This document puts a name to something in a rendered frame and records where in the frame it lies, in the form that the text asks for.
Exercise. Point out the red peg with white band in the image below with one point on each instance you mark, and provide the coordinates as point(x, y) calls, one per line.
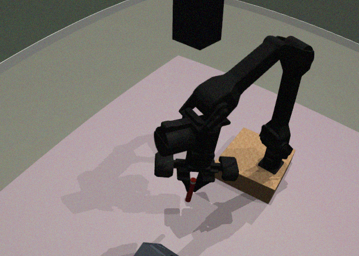
point(191, 189)

